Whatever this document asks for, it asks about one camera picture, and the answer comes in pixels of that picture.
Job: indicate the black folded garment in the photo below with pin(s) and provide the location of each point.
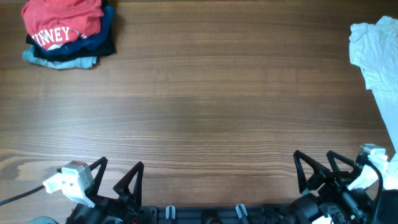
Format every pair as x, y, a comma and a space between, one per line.
105, 49

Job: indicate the light grey folded garment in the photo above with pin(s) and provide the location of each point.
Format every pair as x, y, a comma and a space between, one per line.
82, 63

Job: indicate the white rail clip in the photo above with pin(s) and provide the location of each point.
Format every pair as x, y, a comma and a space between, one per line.
170, 212
241, 211

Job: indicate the left white rail clip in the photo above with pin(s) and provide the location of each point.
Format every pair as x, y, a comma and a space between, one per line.
170, 212

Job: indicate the red printed t-shirt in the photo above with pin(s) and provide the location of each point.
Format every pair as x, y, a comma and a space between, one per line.
53, 23

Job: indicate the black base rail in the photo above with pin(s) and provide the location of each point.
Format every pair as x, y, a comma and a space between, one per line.
265, 214

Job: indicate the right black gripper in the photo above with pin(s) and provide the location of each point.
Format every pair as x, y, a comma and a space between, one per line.
336, 182

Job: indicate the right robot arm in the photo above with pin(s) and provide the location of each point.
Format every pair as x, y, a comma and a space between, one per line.
355, 205

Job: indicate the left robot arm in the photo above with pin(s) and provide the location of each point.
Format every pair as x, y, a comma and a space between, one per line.
84, 214

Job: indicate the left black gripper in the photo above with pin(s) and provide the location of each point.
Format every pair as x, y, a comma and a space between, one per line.
123, 208

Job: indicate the right white rail clip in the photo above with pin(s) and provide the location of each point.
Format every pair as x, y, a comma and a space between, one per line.
241, 211

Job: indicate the white t-shirt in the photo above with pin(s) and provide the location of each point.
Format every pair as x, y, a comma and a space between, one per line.
373, 48

